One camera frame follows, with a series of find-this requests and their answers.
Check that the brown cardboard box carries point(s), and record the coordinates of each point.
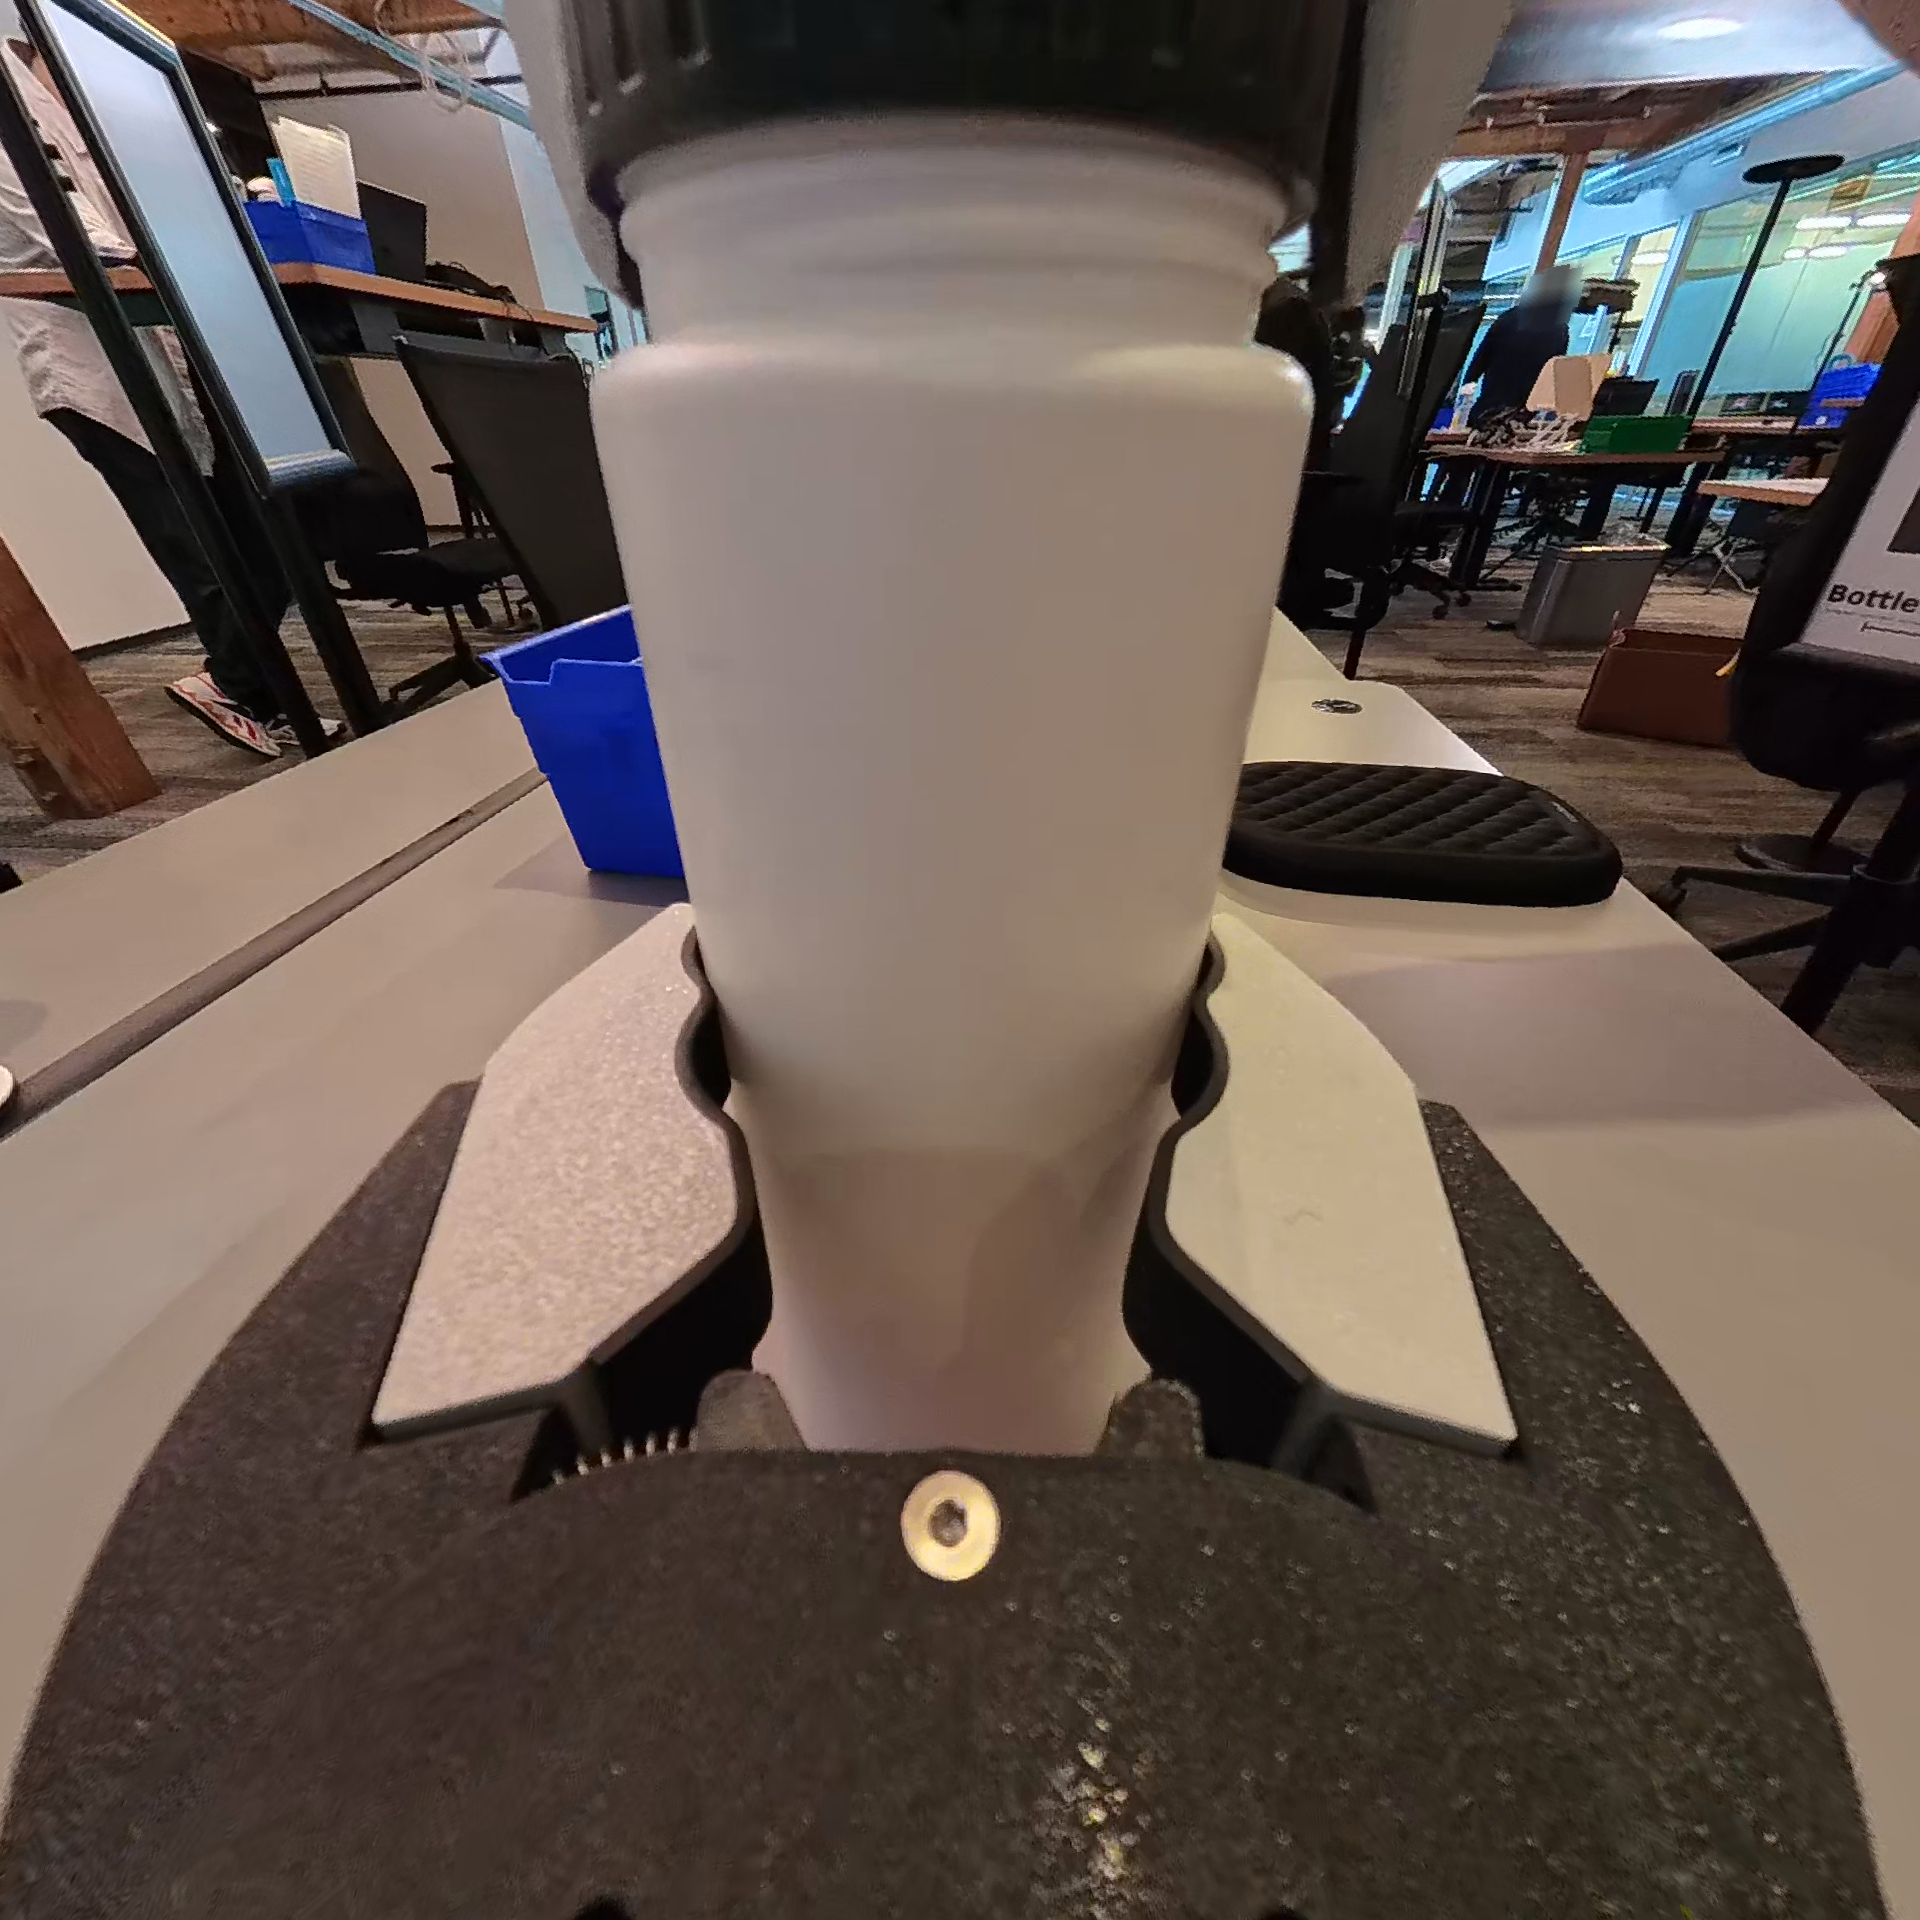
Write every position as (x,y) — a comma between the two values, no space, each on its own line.
(1657,690)

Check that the black bottle lid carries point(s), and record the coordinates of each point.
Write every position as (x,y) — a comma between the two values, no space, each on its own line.
(961,59)

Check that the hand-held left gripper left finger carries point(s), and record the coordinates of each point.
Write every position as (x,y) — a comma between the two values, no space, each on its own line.
(585,1200)

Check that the black floor lamp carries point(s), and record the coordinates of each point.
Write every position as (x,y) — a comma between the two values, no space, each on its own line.
(1764,253)

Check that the white sign with black square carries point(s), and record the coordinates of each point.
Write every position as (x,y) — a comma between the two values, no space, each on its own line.
(1876,600)

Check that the wooden post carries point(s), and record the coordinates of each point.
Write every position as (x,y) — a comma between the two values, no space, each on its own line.
(60,705)

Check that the green bin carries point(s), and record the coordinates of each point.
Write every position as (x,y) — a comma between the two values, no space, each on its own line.
(1636,435)

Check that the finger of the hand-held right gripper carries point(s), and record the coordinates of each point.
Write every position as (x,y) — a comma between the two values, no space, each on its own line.
(564,120)
(1424,106)

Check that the blue plastic bin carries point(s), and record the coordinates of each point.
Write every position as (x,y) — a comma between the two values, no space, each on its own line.
(306,241)
(600,750)

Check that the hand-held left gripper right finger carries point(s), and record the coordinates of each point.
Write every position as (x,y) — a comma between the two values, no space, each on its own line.
(1336,1230)

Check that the white plastic bottle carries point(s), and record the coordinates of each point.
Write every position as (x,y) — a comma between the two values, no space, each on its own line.
(961,750)

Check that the wooden table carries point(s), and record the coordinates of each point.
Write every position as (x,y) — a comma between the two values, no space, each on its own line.
(450,307)
(1575,456)

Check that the black framed sign easel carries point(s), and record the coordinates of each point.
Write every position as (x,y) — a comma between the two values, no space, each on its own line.
(166,225)

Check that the black office chair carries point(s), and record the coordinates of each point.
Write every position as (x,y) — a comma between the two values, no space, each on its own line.
(525,464)
(405,569)
(1800,720)
(1382,510)

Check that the grey metal box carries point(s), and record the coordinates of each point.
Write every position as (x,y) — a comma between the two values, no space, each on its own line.
(1590,592)

